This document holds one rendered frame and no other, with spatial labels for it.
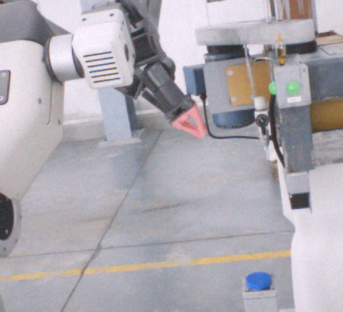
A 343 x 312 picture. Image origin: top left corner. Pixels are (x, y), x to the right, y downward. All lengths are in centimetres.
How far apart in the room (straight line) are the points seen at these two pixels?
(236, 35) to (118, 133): 488
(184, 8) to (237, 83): 484
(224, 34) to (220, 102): 22
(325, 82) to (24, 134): 70
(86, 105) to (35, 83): 585
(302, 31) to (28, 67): 70
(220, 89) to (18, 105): 85
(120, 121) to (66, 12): 150
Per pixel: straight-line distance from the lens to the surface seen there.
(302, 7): 179
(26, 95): 101
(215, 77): 169
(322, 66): 131
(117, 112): 632
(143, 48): 123
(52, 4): 684
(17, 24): 110
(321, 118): 164
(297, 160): 135
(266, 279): 133
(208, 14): 648
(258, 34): 150
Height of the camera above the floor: 152
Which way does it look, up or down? 14 degrees down
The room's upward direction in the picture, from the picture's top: 10 degrees counter-clockwise
